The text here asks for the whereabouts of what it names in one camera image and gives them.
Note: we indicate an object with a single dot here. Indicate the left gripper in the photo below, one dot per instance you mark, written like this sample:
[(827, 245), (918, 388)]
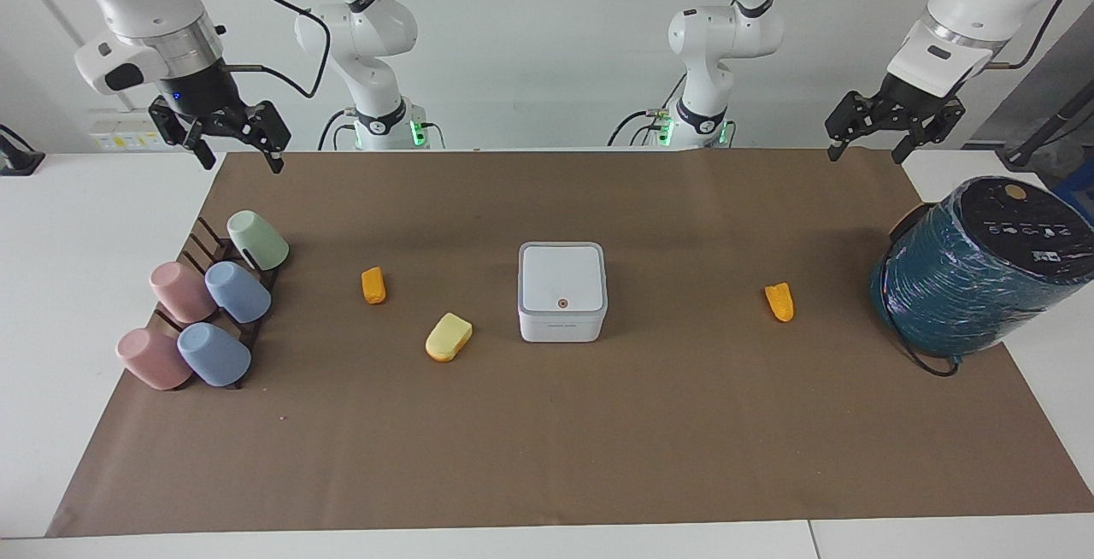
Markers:
[(914, 93)]

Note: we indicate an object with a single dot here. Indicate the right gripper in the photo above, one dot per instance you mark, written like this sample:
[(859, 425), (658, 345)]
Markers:
[(198, 91)]

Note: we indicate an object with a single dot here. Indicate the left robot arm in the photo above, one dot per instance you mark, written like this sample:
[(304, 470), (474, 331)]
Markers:
[(983, 3)]

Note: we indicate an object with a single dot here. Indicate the orange trash piece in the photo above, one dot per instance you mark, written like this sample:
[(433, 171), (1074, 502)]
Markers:
[(373, 285), (779, 303)]

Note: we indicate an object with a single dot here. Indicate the yellow trash piece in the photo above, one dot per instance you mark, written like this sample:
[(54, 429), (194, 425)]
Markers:
[(448, 338)]

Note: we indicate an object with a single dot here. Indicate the white square lidded bin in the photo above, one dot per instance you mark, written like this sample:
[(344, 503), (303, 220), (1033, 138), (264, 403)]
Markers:
[(561, 290)]

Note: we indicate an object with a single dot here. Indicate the green cup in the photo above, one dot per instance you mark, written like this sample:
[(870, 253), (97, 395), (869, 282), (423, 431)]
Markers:
[(256, 240)]

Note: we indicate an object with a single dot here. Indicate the dark brown cup rack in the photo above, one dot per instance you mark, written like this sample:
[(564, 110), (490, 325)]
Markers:
[(205, 244)]

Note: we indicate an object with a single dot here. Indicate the black stand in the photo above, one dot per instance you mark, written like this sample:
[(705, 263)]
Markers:
[(1038, 136), (19, 159)]

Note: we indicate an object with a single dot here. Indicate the blue cup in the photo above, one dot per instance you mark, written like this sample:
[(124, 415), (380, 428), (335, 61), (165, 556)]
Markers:
[(214, 355), (239, 292)]

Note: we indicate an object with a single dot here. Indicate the pink cup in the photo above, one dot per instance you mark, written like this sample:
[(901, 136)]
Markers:
[(152, 360), (181, 292)]

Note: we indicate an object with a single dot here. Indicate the teal wrapped cylinder, black top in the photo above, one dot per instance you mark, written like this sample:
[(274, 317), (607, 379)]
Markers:
[(957, 294)]

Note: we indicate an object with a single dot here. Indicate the blue object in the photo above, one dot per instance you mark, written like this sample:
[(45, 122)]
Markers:
[(1079, 191)]

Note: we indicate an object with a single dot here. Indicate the white wall socket strip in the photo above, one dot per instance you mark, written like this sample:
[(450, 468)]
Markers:
[(124, 132)]

